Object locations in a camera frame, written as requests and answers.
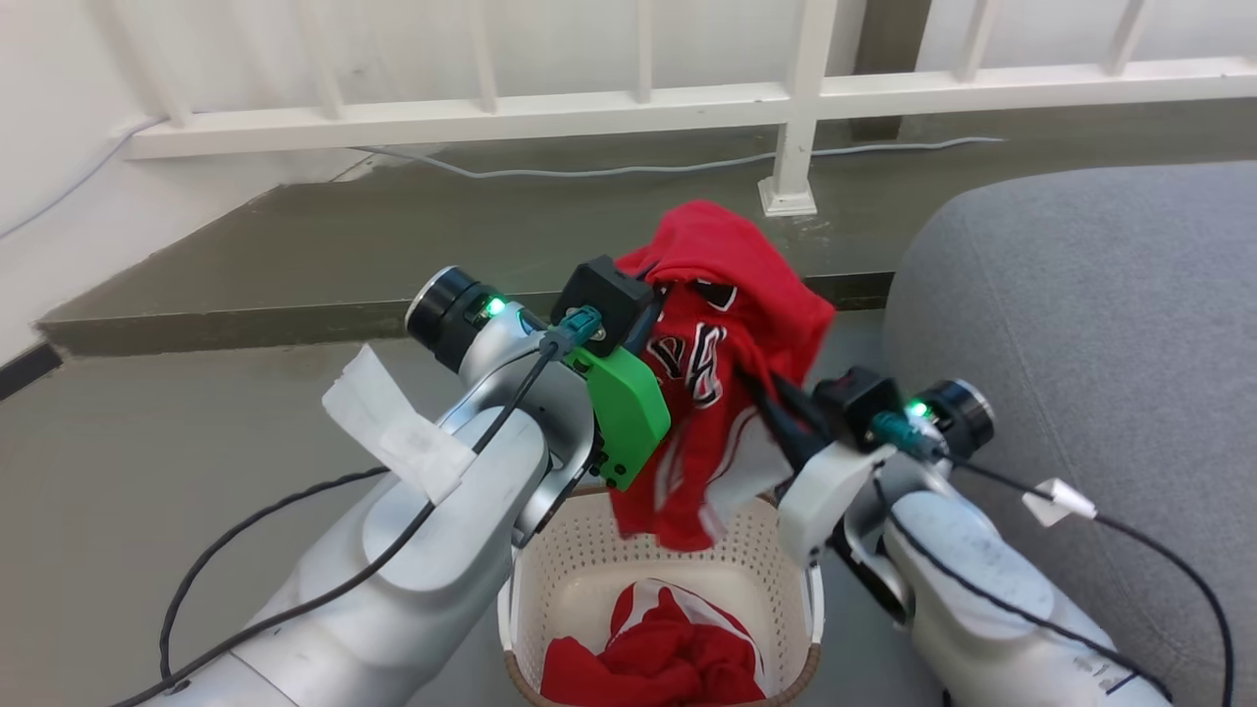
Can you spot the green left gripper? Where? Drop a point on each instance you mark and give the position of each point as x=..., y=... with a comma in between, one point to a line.
x=628, y=412

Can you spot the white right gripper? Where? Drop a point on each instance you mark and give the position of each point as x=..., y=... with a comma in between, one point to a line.
x=825, y=491

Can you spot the red basketball jersey black lettering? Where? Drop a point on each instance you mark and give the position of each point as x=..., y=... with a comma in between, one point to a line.
x=756, y=295

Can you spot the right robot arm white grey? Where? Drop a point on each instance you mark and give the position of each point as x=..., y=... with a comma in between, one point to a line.
x=962, y=579

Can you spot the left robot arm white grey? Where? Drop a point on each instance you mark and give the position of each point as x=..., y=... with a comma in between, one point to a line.
x=442, y=550

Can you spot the cream perforated laundry basket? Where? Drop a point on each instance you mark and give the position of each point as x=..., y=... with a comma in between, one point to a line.
x=579, y=570

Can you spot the large white tape label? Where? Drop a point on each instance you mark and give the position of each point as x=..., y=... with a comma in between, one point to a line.
x=393, y=422

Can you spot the red jersey white trim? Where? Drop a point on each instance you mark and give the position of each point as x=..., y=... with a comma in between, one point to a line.
x=668, y=658

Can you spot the small white tape label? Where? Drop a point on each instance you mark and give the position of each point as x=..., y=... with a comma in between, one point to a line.
x=1061, y=501

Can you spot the white metal railing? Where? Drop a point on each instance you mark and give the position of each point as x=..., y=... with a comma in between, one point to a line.
x=491, y=118

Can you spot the black baseboard strip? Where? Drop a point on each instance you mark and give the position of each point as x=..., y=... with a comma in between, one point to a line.
x=25, y=371

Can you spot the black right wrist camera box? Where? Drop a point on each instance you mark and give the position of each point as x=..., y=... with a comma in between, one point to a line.
x=854, y=398

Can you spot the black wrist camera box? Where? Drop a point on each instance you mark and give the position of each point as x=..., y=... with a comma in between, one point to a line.
x=604, y=299
x=854, y=398

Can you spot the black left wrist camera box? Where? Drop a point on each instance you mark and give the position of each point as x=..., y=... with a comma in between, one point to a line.
x=604, y=299

